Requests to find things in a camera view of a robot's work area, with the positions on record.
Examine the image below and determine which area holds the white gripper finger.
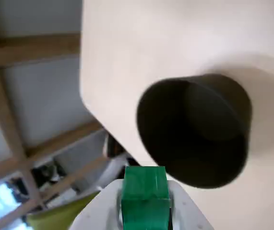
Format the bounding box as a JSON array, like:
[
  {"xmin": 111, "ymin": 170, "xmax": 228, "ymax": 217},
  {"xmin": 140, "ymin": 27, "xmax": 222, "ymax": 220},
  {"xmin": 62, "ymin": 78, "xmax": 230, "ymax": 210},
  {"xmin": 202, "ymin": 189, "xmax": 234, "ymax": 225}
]
[
  {"xmin": 71, "ymin": 180, "xmax": 125, "ymax": 230},
  {"xmin": 167, "ymin": 180, "xmax": 214, "ymax": 230}
]

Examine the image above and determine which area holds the green cube block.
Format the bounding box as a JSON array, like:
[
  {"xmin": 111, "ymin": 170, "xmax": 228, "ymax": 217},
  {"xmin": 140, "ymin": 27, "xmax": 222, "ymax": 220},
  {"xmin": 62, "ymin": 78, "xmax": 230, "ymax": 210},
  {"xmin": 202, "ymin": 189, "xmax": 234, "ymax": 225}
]
[{"xmin": 121, "ymin": 165, "xmax": 173, "ymax": 230}]

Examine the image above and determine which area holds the black pot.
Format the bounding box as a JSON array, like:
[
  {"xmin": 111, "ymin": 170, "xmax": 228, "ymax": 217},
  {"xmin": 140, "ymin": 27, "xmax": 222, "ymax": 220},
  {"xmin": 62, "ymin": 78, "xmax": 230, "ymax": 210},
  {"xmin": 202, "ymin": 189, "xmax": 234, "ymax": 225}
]
[{"xmin": 136, "ymin": 73, "xmax": 252, "ymax": 190}]

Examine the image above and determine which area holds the yellow-green seat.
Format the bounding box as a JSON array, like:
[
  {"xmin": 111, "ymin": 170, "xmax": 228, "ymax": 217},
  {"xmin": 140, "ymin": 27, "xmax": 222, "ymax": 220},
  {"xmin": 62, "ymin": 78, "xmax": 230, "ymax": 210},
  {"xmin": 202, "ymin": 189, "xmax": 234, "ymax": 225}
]
[{"xmin": 27, "ymin": 191, "xmax": 101, "ymax": 230}]

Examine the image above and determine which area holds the white chair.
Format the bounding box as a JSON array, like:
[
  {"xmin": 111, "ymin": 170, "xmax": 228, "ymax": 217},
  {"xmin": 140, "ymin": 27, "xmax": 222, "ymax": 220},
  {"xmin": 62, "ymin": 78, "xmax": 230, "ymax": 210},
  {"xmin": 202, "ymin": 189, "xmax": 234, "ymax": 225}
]
[{"xmin": 95, "ymin": 153, "xmax": 137, "ymax": 192}]

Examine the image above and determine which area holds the wooden frame partition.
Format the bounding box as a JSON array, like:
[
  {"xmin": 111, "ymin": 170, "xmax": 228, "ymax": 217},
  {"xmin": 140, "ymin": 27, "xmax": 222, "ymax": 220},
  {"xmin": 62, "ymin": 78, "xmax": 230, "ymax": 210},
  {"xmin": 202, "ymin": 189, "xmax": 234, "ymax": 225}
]
[{"xmin": 0, "ymin": 14, "xmax": 108, "ymax": 211}]

